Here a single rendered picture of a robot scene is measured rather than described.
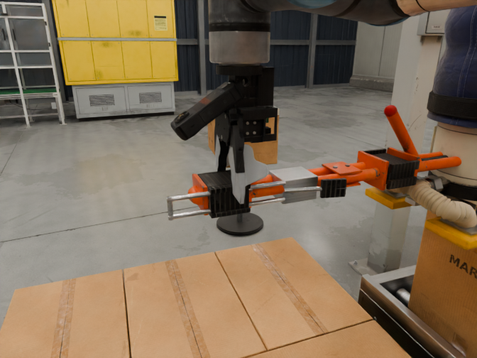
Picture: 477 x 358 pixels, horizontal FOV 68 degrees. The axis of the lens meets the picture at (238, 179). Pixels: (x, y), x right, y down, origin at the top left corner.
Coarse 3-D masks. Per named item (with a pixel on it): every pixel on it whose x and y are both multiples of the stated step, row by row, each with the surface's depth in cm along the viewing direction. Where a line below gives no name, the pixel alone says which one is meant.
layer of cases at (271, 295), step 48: (288, 240) 171; (48, 288) 137; (96, 288) 137; (144, 288) 137; (192, 288) 137; (240, 288) 137; (288, 288) 137; (336, 288) 137; (0, 336) 115; (48, 336) 115; (96, 336) 115; (144, 336) 115; (192, 336) 115; (240, 336) 115; (288, 336) 115; (336, 336) 115; (384, 336) 115
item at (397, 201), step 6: (366, 192) 91; (372, 192) 89; (378, 192) 88; (384, 192) 88; (390, 192) 87; (372, 198) 89; (378, 198) 87; (384, 198) 85; (390, 198) 85; (396, 198) 85; (402, 198) 85; (384, 204) 85; (390, 204) 83; (396, 204) 83; (402, 204) 84; (408, 204) 85
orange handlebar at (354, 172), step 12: (420, 156) 76; (432, 156) 77; (456, 156) 76; (312, 168) 69; (324, 168) 69; (336, 168) 67; (348, 168) 67; (360, 168) 71; (372, 168) 68; (420, 168) 71; (432, 168) 73; (264, 180) 64; (348, 180) 66; (360, 180) 67; (192, 192) 58; (252, 192) 59; (264, 192) 60; (276, 192) 61
